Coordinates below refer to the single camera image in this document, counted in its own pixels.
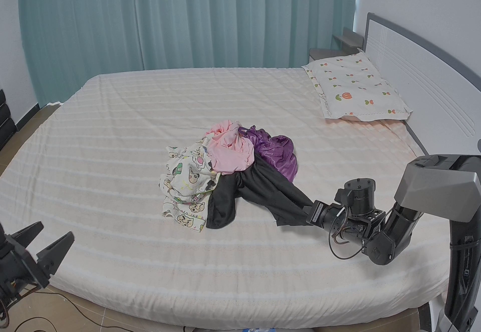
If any pink garment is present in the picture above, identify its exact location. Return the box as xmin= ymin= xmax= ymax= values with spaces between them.
xmin=205 ymin=119 xmax=256 ymax=176

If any thin dark cable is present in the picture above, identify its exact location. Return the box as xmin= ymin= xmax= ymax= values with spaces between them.
xmin=0 ymin=285 xmax=125 ymax=332

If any grey bedside table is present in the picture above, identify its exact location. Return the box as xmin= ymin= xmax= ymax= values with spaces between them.
xmin=308 ymin=27 xmax=365 ymax=63

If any black cable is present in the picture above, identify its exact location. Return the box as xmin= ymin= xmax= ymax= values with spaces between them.
xmin=328 ymin=225 xmax=364 ymax=260

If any bed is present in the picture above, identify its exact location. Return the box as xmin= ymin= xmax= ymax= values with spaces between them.
xmin=0 ymin=12 xmax=481 ymax=327

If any black chest of drawers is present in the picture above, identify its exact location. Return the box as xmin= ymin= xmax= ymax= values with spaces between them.
xmin=0 ymin=89 xmax=17 ymax=151

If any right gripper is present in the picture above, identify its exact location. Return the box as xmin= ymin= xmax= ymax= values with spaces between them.
xmin=306 ymin=199 xmax=348 ymax=231

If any black T-shirt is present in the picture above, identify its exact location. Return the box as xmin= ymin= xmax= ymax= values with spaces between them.
xmin=205 ymin=156 xmax=315 ymax=231

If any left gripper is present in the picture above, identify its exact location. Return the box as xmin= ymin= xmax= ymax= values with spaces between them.
xmin=0 ymin=222 xmax=75 ymax=288

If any white printed pillow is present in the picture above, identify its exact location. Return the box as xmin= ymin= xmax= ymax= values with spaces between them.
xmin=302 ymin=52 xmax=413 ymax=122

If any white printed pyjama top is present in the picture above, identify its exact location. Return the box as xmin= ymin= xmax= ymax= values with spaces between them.
xmin=158 ymin=135 xmax=222 ymax=233

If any purple garment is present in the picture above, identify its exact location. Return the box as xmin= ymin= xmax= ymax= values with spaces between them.
xmin=237 ymin=126 xmax=299 ymax=182

